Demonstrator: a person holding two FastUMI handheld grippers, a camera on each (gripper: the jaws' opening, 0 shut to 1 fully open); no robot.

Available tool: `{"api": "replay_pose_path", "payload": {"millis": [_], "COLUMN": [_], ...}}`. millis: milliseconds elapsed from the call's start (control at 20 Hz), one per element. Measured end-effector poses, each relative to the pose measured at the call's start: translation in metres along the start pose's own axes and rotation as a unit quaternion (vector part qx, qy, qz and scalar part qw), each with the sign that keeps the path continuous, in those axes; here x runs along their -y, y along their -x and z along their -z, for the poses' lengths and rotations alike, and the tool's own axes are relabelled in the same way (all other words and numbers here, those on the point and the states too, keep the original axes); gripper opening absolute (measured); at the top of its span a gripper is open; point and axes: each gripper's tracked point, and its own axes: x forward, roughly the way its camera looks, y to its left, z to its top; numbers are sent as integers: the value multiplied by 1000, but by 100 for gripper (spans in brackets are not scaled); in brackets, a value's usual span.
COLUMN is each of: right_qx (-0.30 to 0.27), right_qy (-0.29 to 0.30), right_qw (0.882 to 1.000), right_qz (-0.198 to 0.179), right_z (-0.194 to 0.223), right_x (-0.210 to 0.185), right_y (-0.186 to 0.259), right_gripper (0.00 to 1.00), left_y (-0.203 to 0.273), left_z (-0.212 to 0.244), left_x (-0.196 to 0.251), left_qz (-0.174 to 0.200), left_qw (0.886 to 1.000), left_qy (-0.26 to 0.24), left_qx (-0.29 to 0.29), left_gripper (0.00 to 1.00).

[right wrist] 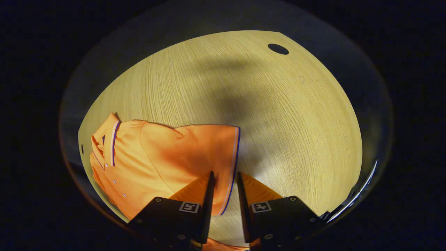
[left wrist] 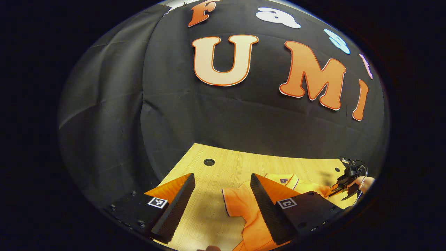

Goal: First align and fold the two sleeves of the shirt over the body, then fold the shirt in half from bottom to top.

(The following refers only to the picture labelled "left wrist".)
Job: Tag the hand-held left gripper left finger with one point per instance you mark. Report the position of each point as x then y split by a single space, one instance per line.
176 209

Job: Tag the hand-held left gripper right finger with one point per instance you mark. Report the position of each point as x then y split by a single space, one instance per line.
266 212

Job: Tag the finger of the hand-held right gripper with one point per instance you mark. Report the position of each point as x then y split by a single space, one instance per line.
339 186
351 193

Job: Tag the orange T-shirt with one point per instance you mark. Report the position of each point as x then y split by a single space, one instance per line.
240 205

